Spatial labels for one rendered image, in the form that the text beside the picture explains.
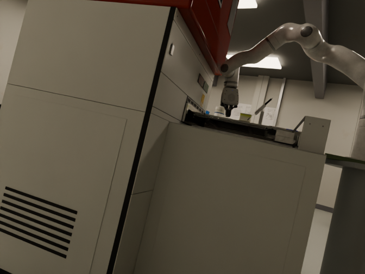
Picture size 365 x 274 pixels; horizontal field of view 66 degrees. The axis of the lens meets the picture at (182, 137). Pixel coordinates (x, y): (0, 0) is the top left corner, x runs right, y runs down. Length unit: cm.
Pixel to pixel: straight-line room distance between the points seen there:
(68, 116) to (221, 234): 76
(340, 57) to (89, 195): 124
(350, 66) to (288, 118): 650
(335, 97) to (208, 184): 703
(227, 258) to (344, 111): 699
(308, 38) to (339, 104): 650
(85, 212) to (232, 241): 57
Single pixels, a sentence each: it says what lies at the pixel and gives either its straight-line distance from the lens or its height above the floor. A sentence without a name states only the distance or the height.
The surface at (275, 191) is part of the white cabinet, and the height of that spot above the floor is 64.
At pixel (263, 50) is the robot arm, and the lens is 168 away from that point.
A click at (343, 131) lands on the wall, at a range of 785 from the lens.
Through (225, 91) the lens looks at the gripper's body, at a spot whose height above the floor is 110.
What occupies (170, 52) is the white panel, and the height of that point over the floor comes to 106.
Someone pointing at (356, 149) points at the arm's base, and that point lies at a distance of 138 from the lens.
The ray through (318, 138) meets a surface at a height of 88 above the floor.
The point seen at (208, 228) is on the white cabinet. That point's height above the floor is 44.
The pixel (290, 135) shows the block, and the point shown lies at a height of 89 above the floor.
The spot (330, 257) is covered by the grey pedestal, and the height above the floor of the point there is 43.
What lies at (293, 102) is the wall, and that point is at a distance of 804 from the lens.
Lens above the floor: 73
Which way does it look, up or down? 2 degrees up
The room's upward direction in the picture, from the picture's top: 13 degrees clockwise
